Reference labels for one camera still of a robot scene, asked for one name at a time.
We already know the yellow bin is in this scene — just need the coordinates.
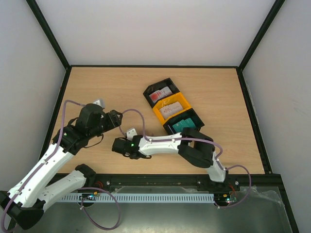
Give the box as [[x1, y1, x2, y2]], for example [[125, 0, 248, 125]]
[[153, 92, 191, 125]]

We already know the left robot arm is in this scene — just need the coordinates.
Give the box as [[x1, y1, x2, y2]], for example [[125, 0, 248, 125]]
[[0, 103, 122, 233]]

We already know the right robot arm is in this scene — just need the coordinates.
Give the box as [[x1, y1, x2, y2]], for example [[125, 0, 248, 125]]
[[112, 128, 229, 190]]

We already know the white patterned card stack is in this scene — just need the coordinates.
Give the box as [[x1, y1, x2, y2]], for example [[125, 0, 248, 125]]
[[159, 101, 184, 120]]

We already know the red white card stack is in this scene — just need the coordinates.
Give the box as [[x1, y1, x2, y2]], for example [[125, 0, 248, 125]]
[[149, 86, 172, 102]]

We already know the teal card stack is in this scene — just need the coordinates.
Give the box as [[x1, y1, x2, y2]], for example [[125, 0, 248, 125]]
[[173, 118, 196, 133]]

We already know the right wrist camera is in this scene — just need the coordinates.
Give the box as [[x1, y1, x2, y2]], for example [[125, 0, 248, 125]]
[[126, 128, 137, 140]]

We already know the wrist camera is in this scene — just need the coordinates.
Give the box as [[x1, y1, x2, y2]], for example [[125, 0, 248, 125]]
[[93, 99, 105, 109], [126, 128, 137, 140]]

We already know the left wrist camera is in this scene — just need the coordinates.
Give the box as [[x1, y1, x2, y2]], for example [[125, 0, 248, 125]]
[[93, 99, 105, 109]]

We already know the light blue cable duct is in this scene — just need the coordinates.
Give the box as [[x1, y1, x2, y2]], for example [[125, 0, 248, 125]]
[[58, 193, 215, 203]]

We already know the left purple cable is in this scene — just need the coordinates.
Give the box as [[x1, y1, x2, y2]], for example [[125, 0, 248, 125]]
[[0, 100, 122, 231]]

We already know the purple cable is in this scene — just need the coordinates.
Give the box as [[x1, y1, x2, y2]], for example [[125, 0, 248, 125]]
[[119, 109, 252, 210], [0, 100, 122, 231]]

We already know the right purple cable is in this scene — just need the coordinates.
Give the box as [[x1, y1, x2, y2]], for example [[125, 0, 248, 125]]
[[119, 109, 252, 210]]

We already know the black frame rail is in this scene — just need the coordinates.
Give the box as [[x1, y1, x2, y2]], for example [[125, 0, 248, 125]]
[[91, 174, 284, 193]]

